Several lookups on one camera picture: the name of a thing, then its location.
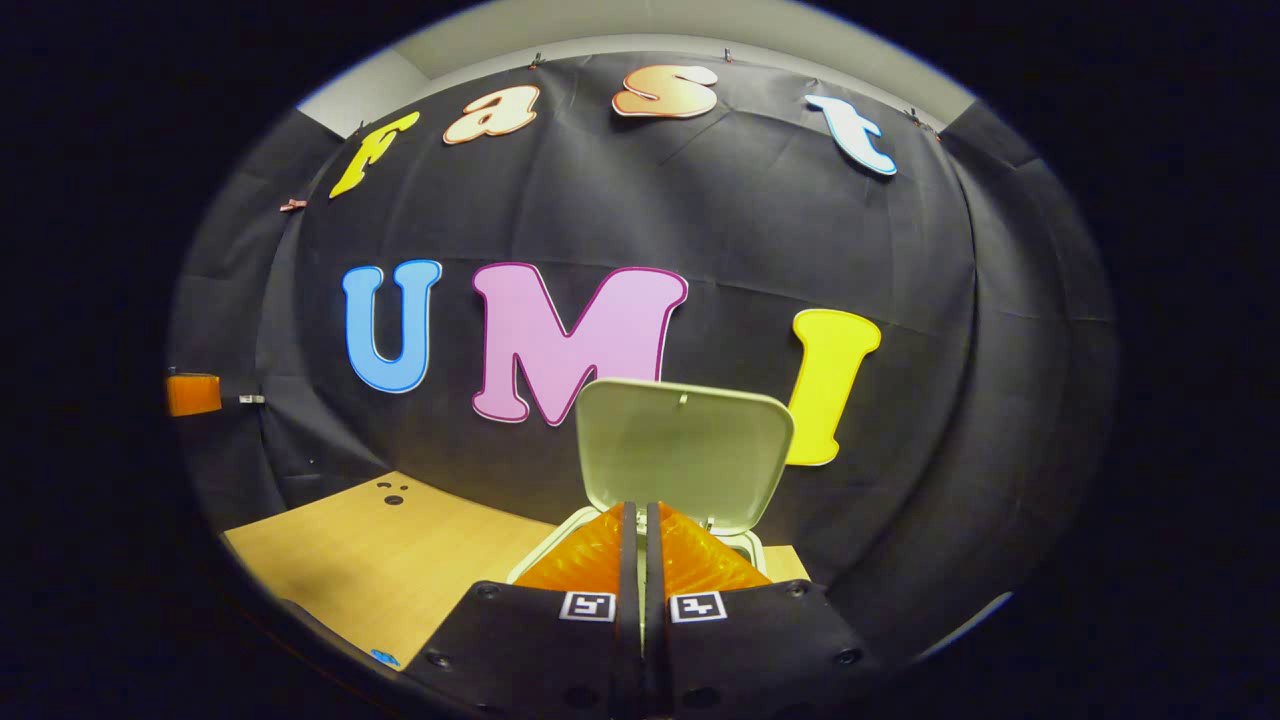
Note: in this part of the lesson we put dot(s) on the black backdrop cloth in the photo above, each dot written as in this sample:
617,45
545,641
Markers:
700,220

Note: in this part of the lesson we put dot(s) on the blue paper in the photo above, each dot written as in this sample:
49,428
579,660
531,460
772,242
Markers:
385,657

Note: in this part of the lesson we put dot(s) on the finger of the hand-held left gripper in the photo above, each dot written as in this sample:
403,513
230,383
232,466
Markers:
193,394

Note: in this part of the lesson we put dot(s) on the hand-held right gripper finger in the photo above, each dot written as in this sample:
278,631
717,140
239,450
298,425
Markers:
630,600
653,600

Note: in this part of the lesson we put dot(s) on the pale green desktop garbage bin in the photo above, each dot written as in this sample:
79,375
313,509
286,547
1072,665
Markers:
680,450

